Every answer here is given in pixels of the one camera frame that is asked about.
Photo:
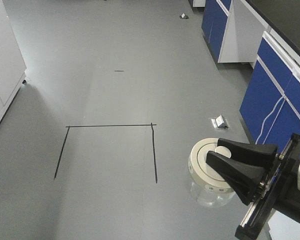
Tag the blue lab cabinet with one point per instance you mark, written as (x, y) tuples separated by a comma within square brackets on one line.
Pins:
[(265, 34)]

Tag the floor socket box far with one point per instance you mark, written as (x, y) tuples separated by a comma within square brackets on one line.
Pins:
[(184, 16)]

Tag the floor socket box near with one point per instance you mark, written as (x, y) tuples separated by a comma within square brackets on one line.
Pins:
[(220, 122)]

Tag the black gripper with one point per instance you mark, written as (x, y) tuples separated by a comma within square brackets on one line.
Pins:
[(245, 169)]

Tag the floor socket box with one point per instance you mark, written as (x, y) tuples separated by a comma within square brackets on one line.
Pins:
[(184, 16), (220, 122)]

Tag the glass jar with white lid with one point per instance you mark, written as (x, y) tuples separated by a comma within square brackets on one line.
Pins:
[(205, 185)]

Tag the white cabinet on wheels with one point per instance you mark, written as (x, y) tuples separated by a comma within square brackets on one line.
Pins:
[(12, 64)]

